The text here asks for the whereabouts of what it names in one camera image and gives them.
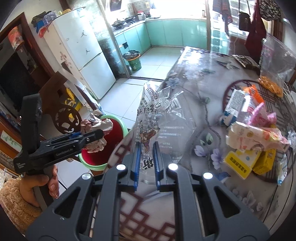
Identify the dark book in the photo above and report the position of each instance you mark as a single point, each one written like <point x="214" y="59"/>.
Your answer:
<point x="246" y="61"/>

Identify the yellow toy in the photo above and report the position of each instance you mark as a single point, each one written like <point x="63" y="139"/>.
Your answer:
<point x="71" y="102"/>

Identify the teal kitchen cabinets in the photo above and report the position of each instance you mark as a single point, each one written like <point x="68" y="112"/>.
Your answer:
<point x="173" y="32"/>

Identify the black wok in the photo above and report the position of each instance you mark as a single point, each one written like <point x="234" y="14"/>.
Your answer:
<point x="118" y="23"/>

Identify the plaid hanging cloth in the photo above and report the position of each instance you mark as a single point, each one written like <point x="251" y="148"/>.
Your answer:
<point x="225" y="11"/>

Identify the person's left hand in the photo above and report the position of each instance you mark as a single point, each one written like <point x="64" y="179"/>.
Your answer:
<point x="30" y="187"/>

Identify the clear printed plastic bag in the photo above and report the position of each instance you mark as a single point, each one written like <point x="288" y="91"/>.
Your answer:
<point x="161" y="115"/>

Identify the green trash can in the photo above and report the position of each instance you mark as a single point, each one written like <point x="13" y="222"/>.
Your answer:
<point x="134" y="61"/>

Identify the white refrigerator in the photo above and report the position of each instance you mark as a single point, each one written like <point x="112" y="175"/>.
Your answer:
<point x="92" y="58"/>

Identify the black hanging bag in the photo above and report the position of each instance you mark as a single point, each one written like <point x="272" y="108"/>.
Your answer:
<point x="244" y="20"/>

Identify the long grey box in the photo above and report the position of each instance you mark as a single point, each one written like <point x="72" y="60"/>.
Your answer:
<point x="78" y="92"/>

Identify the black television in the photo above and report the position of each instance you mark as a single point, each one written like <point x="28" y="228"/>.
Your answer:
<point x="16" y="78"/>

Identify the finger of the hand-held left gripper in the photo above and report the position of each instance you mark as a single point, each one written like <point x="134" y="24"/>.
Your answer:
<point x="92" y="139"/>
<point x="69" y="136"/>

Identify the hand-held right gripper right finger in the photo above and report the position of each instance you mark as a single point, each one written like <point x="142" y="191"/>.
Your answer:
<point x="157" y="162"/>

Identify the orange snack packet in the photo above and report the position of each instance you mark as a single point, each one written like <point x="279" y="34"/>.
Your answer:
<point x="253" y="92"/>

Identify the red blue box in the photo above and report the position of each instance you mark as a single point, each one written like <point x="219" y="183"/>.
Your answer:
<point x="42" y="29"/>

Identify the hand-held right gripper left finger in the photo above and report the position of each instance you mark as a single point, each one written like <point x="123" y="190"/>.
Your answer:
<point x="136" y="160"/>

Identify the white plastic packet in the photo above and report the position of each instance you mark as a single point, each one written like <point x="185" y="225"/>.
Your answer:
<point x="282" y="169"/>

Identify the carved wooden chair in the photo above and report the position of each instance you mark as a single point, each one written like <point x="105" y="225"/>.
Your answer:
<point x="67" y="120"/>

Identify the floral tablecloth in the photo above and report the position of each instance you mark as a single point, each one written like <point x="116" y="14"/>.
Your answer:
<point x="196" y="81"/>

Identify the glass sliding door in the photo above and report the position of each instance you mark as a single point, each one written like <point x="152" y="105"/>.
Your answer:
<point x="111" y="51"/>

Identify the small yellow box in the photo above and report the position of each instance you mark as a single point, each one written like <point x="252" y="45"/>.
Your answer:
<point x="266" y="162"/>

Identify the large yellow box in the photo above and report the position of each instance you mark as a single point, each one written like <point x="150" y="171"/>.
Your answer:
<point x="240" y="162"/>

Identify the red bin with green rim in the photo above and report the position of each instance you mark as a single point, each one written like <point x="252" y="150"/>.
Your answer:
<point x="99" y="160"/>

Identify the cream snack bag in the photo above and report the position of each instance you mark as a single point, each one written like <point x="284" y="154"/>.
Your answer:
<point x="249" y="136"/>

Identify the blue white milk carton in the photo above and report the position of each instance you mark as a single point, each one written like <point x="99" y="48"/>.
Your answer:
<point x="233" y="104"/>

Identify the wooden tv cabinet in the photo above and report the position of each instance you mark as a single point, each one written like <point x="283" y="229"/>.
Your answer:
<point x="34" y="48"/>

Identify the red orange snack bag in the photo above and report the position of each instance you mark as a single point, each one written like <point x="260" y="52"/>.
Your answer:
<point x="16" y="37"/>

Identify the clear bag of orange snacks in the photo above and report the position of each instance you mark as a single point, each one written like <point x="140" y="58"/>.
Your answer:
<point x="275" y="69"/>

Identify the dark red hanging garment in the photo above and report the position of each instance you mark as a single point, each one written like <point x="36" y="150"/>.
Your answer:
<point x="255" y="34"/>

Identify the silver wrapper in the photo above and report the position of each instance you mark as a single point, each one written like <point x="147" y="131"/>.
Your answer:
<point x="97" y="122"/>

